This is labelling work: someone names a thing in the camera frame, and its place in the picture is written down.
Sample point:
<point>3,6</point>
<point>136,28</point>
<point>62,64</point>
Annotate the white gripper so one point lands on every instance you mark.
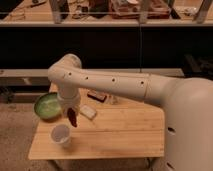
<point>69,103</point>

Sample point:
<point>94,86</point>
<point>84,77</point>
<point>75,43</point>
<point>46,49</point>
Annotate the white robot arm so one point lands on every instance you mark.
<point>187,104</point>

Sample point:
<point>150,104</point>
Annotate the white sponge block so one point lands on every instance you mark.
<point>88,111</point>

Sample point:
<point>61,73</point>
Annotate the green bowl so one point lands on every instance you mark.
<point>47,106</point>

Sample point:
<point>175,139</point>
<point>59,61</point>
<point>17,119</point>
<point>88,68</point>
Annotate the dark red rectangular block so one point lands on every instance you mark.
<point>101,97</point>

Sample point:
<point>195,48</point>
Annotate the small clear glass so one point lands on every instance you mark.
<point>113,99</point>

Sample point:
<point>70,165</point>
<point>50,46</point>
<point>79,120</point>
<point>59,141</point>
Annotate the background shelf with clutter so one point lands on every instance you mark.
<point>106,13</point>

